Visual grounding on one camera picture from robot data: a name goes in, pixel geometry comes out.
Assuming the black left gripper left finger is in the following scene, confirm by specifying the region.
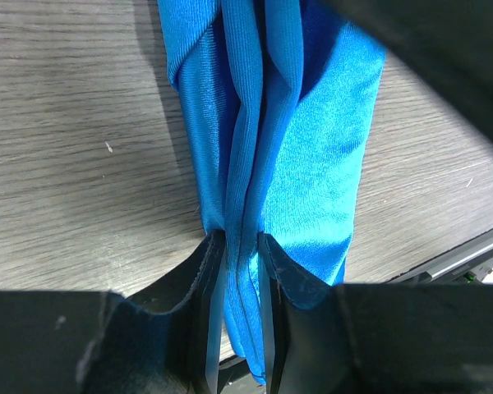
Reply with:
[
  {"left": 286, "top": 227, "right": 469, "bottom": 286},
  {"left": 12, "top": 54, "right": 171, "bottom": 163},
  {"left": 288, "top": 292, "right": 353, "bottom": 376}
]
[{"left": 0, "top": 231, "right": 225, "bottom": 393}]

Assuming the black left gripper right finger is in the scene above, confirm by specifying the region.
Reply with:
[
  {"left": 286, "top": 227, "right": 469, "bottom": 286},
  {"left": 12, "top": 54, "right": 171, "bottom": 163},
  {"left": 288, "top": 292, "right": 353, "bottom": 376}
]
[{"left": 258, "top": 234, "right": 493, "bottom": 393}]

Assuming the aluminium front frame rail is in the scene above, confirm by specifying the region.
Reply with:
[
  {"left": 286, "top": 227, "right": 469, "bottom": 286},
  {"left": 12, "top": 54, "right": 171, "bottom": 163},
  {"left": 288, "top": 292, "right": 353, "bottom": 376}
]
[{"left": 389, "top": 228, "right": 493, "bottom": 283}]

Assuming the blue cloth napkin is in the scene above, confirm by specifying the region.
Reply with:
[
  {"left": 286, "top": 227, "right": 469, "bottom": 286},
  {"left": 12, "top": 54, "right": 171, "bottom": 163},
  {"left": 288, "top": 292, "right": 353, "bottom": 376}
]
[{"left": 158, "top": 1, "right": 385, "bottom": 383}]

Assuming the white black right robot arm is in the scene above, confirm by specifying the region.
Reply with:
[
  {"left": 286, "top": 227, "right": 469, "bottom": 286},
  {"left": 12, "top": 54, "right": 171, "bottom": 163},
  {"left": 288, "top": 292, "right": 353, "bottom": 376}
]
[{"left": 321, "top": 0, "right": 493, "bottom": 144}]

